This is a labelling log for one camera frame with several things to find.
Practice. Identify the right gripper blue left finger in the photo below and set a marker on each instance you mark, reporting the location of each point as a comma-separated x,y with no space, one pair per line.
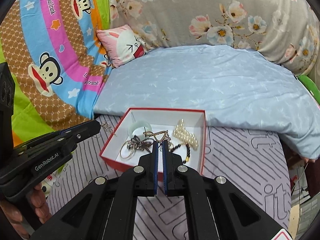
155,167

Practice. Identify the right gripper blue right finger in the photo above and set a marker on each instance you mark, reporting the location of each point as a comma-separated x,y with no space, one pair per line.
165,152

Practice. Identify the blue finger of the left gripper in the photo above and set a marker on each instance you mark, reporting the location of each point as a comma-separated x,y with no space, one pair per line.
72,130

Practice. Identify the pale green jade bangle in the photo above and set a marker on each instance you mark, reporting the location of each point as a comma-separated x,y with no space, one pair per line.
139,125

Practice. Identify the silver metal wristwatch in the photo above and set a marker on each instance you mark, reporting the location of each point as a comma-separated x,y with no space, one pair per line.
142,145

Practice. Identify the thin gold bangle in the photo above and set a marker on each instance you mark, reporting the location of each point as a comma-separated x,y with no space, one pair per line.
127,150

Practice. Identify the red jewelry box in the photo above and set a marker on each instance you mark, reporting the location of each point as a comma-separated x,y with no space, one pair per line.
160,119

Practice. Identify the light blue quilt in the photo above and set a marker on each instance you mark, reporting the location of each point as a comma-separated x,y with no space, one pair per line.
235,87

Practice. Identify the pink rabbit cushion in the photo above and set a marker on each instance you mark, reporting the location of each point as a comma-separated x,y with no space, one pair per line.
121,44

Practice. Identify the colourful monkey cartoon blanket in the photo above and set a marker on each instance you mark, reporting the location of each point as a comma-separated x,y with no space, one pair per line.
57,63

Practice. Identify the green plastic stool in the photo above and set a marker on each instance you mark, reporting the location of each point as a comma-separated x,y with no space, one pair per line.
310,86

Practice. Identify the grey floral duvet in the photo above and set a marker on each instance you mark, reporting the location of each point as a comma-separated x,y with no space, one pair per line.
286,32

